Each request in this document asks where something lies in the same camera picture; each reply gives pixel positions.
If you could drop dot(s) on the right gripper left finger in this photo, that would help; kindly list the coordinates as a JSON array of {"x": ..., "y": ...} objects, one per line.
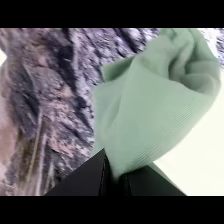
[{"x": 85, "y": 180}]

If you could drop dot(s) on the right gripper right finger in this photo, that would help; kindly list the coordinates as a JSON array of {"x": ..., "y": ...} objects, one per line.
[{"x": 150, "y": 183}]

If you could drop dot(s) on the pale green garment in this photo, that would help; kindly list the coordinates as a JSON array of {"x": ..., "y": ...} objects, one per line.
[{"x": 153, "y": 106}]

